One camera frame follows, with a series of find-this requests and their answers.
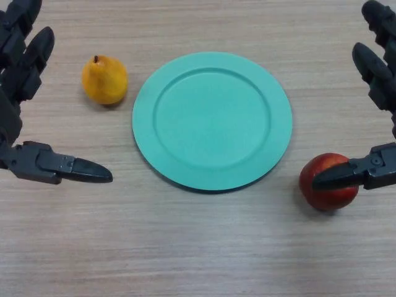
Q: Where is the red apple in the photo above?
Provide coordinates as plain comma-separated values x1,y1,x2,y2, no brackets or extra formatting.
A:
298,152,359,211

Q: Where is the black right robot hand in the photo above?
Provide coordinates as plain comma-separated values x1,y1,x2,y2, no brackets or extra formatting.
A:
311,0,396,191

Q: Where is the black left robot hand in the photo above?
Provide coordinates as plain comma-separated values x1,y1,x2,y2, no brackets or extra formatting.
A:
0,0,114,186

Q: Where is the green round plate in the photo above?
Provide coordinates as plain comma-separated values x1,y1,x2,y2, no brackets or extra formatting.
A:
132,51,293,195

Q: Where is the yellow pear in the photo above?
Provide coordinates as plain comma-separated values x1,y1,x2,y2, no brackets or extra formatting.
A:
81,54,129,106

